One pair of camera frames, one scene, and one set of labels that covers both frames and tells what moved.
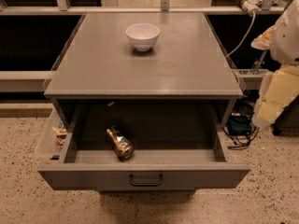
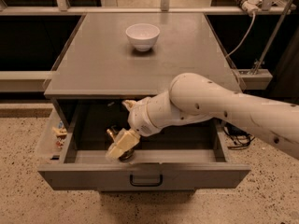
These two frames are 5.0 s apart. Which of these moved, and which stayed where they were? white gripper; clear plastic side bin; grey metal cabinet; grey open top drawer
Moved: white gripper
Stayed: grey metal cabinet; clear plastic side bin; grey open top drawer
